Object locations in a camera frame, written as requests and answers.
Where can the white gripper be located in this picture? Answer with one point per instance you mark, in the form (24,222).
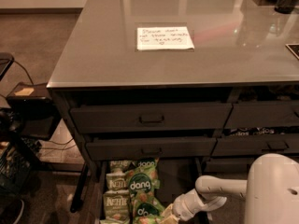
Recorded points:
(181,206)

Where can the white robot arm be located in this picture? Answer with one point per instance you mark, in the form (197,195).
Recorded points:
(271,192)

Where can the green dang chip bag front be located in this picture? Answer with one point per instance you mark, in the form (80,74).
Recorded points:
(146,209)

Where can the green dang chip bag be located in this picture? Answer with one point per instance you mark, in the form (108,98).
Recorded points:
(142,179)
(145,163)
(146,209)

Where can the open bottom left drawer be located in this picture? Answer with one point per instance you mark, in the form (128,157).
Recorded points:
(177,176)

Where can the green dang chip bag upper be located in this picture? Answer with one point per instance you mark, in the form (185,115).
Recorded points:
(142,179)

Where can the kettle chip bag front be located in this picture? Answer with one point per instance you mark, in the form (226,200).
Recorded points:
(116,204)

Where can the kettle chip bag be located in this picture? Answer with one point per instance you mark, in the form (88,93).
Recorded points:
(116,181)
(116,204)
(119,166)

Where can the green dang chip bag back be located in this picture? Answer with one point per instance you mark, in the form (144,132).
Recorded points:
(145,163)

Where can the kettle chip bag middle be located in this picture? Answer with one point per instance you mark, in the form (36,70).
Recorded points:
(116,181)

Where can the bottom right drawer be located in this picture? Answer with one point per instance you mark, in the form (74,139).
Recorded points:
(228,165)

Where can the kettle chip bag back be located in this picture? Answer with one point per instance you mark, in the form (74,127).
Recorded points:
(119,166)

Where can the middle left drawer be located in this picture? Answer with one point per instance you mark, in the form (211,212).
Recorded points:
(166,147)

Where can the top left drawer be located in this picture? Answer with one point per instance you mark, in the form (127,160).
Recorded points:
(149,117)

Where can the dark metal drawer cabinet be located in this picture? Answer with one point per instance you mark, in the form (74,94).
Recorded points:
(241,54)

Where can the middle right drawer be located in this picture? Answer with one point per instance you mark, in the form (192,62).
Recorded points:
(256,145)

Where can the dark snack bags in drawer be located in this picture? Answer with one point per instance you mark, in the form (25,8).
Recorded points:
(260,131)

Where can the top right drawer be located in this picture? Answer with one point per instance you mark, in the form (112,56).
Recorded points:
(264,114)

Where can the black crate with items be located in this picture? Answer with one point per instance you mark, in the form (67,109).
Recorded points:
(14,169)

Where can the white handwritten paper note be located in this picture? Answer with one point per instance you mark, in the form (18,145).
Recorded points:
(163,38)

